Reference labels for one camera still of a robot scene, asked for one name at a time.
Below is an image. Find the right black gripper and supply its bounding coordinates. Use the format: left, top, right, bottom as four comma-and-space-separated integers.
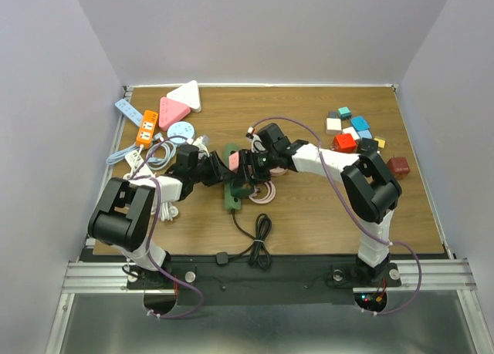
232, 149, 277, 187

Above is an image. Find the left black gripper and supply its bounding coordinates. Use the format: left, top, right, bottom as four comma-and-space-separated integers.
190, 151, 235, 187

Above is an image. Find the dark green cube plug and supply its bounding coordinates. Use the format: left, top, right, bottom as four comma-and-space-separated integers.
231, 183, 255, 198

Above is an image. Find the green power strip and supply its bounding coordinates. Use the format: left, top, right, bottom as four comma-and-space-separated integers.
224, 143, 242, 212

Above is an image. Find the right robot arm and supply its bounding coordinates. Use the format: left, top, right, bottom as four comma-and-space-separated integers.
228, 140, 402, 285

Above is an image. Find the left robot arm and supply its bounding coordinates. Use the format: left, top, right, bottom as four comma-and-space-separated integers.
88, 146, 235, 288

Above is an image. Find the pink cube socket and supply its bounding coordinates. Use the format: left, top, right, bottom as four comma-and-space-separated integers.
228, 151, 240, 173

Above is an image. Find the blue round socket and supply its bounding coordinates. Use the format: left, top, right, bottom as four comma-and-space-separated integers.
167, 121, 196, 146

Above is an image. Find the small white cube plug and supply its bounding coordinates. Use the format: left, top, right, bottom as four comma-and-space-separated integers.
342, 126, 360, 142

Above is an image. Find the teal cube plug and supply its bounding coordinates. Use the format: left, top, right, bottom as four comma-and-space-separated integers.
337, 106, 352, 120

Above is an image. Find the light blue cube plug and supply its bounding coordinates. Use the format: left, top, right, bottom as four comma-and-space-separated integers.
357, 130, 373, 140

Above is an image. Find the black cube plug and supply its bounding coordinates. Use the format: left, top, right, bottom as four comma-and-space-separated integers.
357, 137, 379, 154

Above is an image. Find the yellow cube plug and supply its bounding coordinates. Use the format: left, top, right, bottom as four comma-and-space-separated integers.
374, 137, 386, 150

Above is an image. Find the dark red cube plug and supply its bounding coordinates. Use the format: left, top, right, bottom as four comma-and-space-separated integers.
387, 157, 411, 180

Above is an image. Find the pink triangular power strip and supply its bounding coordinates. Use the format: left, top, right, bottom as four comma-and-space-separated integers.
158, 97, 191, 131

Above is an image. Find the white triangular power strip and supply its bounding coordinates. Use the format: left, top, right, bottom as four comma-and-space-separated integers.
166, 80, 201, 113

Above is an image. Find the orange power strip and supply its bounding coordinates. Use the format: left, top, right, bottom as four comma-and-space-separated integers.
135, 110, 159, 148

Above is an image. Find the light blue power strip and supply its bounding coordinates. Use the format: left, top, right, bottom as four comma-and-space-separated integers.
114, 99, 143, 126

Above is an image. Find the pink round socket with cable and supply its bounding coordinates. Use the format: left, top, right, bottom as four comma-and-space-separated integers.
249, 167, 287, 204

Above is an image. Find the light blue cable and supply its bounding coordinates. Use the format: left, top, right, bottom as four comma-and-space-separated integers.
106, 132, 177, 166

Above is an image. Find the white cable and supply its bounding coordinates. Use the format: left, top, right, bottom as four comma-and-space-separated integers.
122, 133, 211, 223

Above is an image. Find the black power cord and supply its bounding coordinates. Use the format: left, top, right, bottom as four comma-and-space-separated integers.
216, 210, 273, 272

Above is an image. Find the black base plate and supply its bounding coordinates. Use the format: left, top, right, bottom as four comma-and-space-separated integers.
123, 255, 401, 307

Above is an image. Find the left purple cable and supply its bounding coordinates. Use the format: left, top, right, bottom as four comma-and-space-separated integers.
123, 136, 205, 320

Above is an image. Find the purple cable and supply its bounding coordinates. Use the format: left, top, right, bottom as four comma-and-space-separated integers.
123, 136, 205, 320
250, 116, 423, 317

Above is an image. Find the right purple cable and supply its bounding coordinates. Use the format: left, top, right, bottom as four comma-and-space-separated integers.
250, 116, 423, 317

